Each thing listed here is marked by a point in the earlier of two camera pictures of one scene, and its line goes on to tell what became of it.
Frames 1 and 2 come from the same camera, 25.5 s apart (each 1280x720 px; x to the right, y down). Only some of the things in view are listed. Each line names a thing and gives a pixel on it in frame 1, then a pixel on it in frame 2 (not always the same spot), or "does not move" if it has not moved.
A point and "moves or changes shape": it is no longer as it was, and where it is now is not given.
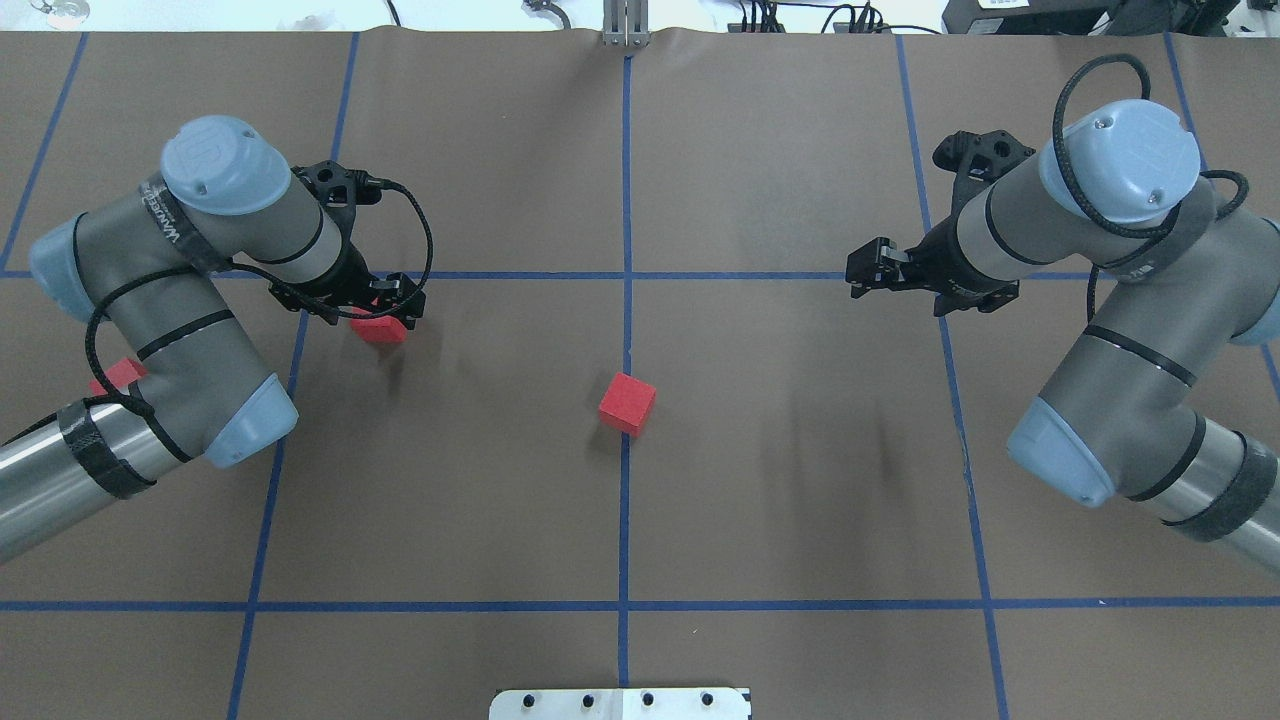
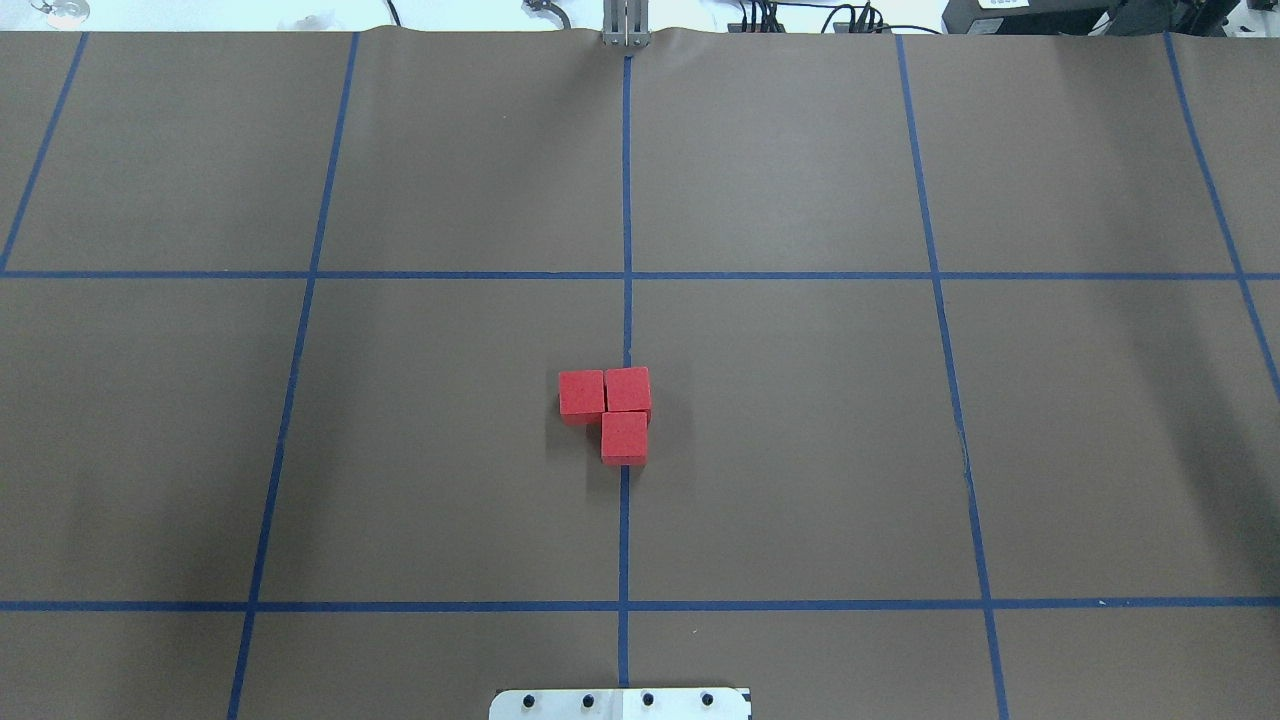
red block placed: x=124 y=372 to x=624 y=437
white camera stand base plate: x=620 y=704 does not move
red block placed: x=626 y=404 moves or changes shape
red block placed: x=381 y=328 to x=581 y=397
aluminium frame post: x=626 y=23 does not move
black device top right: x=1090 y=17 does not move
